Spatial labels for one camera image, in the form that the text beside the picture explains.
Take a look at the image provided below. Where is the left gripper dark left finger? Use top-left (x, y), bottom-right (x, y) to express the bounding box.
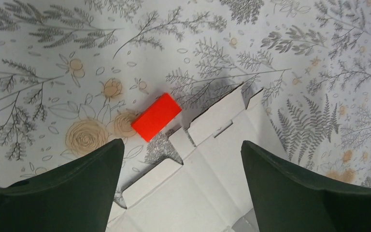
top-left (0, 139), bottom-right (125, 232)

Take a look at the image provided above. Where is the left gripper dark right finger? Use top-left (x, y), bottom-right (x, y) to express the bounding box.
top-left (241, 141), bottom-right (371, 232)

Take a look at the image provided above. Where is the white cardboard paper box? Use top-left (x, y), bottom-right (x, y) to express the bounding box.
top-left (106, 87), bottom-right (287, 232)

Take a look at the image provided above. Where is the red rectangular block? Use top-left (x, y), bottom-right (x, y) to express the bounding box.
top-left (131, 93), bottom-right (182, 142)

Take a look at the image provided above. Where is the floral patterned table cloth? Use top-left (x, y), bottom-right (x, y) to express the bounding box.
top-left (0, 0), bottom-right (371, 207)

